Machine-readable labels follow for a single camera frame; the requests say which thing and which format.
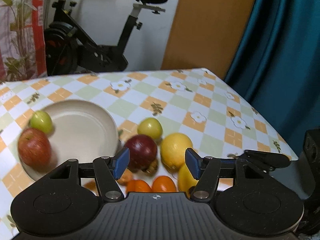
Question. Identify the green jujube on plate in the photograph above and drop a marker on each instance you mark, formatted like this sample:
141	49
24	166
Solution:
42	121

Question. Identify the orange tangerine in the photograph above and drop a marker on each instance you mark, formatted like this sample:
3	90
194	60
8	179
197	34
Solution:
163	184
138	186

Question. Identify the printed plant backdrop curtain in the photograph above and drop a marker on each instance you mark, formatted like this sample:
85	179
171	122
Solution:
22	40

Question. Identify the yellow-green jujube on table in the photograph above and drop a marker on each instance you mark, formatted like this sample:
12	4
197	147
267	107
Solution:
150	127

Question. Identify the beige round plate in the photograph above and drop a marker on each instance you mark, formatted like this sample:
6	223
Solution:
81	130

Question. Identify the teal curtain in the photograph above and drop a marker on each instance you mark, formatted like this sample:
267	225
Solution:
276	66

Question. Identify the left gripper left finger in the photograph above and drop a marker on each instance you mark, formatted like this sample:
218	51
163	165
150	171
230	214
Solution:
107	171

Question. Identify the dark purple mangosteen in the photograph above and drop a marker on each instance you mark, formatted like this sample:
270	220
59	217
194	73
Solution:
143	151

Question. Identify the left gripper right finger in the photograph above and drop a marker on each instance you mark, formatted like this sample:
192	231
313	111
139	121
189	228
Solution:
206	171

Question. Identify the small brown longan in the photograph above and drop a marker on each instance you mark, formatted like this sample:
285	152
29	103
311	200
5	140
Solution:
125	178
152	169

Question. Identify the large yellow lemon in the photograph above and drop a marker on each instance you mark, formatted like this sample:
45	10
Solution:
172	150

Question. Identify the black exercise bike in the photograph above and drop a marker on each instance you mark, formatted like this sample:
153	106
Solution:
68	46

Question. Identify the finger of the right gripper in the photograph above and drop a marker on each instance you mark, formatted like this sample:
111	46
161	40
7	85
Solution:
266	161

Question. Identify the orange wooden door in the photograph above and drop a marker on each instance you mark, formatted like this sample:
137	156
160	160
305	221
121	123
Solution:
206	33

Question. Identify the checkered floral tablecloth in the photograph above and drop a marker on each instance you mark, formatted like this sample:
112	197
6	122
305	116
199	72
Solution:
194	102

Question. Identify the red apple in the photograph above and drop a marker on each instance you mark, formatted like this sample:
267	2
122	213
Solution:
34	148

